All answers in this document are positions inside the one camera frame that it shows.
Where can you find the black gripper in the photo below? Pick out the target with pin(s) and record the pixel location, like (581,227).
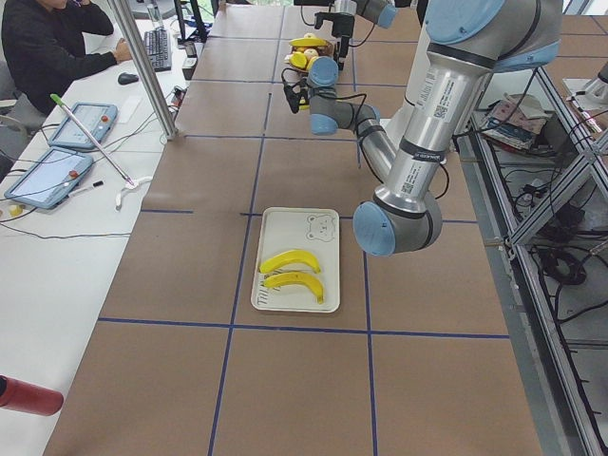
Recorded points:
(343,25)

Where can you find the yellow banana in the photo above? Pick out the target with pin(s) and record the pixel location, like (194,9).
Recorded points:
(308,42)
(313,284)
(294,256)

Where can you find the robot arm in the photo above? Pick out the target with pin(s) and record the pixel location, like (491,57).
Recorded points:
(379,12)
(466,40)

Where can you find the brown wicker basket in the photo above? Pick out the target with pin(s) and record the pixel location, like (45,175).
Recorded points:
(313,53)

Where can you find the white rectangular bear plate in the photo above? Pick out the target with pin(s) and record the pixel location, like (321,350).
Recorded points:
(297,266)

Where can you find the yellow lemon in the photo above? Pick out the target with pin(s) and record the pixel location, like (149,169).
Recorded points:
(298,60)

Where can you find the black keyboard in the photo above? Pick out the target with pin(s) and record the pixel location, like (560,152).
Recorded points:
(158,48)

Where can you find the black computer mouse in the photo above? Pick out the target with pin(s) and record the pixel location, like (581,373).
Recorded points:
(127,79)

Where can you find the pink grabber stick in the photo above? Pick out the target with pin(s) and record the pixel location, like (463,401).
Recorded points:
(130,184)

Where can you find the far blue teach pendant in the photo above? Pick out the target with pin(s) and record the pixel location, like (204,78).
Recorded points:
(98,119)

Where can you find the blue teach pendant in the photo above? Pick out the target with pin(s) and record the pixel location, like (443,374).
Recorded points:
(48,182)
(98,119)

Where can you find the seated person black sweater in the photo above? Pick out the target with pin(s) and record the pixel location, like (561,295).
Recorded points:
(44,46)

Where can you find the near blue teach pendant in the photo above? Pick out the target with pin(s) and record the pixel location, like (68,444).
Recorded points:
(48,182)

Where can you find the red bottle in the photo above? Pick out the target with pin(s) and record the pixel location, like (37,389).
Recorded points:
(25,397)

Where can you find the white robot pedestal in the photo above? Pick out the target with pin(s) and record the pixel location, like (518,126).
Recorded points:
(404,95)

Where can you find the aluminium frame post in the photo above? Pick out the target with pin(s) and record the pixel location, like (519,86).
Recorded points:
(131,34)

